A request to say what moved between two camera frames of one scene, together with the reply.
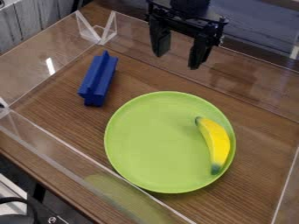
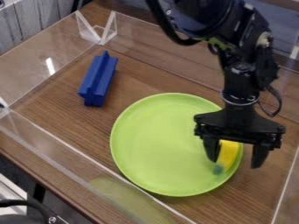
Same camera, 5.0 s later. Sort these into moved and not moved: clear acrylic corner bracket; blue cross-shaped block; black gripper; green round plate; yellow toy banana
Moved: green round plate; yellow toy banana; black gripper
Not moved: blue cross-shaped block; clear acrylic corner bracket
